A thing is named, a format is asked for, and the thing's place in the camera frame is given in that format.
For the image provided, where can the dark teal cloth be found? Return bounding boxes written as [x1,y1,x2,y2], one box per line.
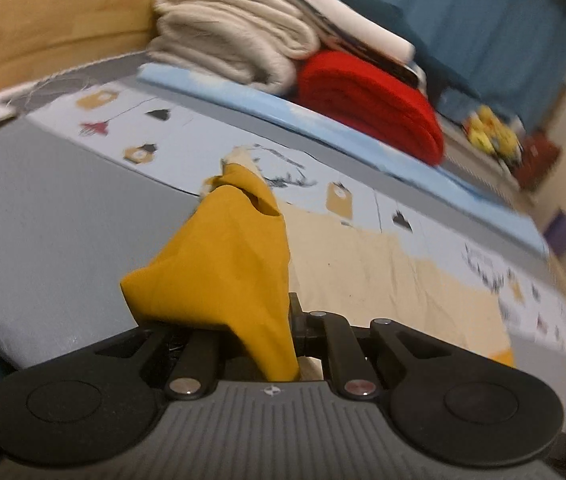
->
[313,0,481,102]

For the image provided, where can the wooden bed frame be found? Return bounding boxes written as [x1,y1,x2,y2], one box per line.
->
[0,0,184,113]

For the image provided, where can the light blue mat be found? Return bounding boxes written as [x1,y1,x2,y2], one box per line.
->
[137,62,550,260]

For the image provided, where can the beige and yellow hooded jacket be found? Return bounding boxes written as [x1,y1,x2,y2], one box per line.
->
[119,145,516,383]

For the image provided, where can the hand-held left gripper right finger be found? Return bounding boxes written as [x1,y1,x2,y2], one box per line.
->
[287,292,461,399]

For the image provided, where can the blue curtain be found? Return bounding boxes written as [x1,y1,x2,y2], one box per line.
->
[373,0,566,133]

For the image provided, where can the cream folded blanket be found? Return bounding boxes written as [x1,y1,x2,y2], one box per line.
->
[145,0,320,97]

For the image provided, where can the purple box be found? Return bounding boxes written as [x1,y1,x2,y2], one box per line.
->
[543,210,566,257]

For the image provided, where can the dark red printed bag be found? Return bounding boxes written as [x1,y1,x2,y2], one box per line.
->
[515,132,562,192]

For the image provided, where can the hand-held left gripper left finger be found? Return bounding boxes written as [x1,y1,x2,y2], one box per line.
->
[94,326,225,402]

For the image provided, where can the grey printed bed sheet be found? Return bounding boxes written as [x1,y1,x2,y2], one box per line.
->
[0,62,566,378]

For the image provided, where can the red folded blanket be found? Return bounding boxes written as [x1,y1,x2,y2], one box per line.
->
[297,50,446,166]

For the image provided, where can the white folded cloth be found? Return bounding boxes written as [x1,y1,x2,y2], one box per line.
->
[288,0,417,62]

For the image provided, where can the yellow plush toys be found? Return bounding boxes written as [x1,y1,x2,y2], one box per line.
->
[465,105,524,167]

